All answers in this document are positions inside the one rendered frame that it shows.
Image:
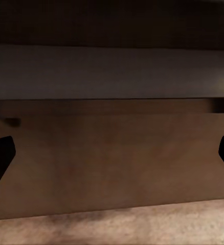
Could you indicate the cabinet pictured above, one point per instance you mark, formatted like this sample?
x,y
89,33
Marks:
x,y
111,104

